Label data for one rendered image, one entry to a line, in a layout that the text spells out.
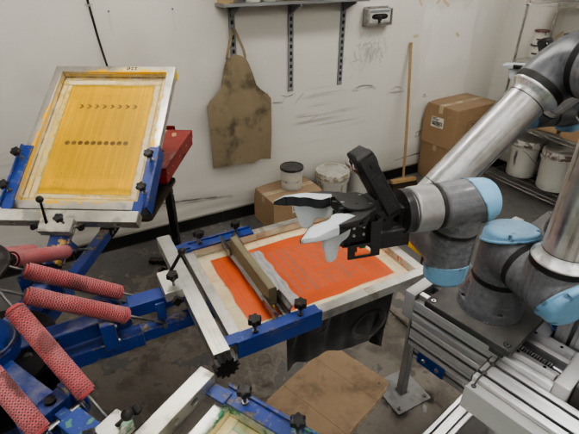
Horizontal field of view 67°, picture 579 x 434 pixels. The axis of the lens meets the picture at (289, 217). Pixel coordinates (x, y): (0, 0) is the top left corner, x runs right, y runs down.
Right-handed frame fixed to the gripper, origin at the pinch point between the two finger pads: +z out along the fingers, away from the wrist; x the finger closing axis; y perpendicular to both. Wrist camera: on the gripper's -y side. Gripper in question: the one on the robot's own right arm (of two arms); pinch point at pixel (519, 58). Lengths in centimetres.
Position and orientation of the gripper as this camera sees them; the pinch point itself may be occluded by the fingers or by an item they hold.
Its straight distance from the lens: 195.0
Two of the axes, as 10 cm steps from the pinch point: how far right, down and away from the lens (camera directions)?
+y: 1.3, 8.4, 5.3
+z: -2.4, -4.9, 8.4
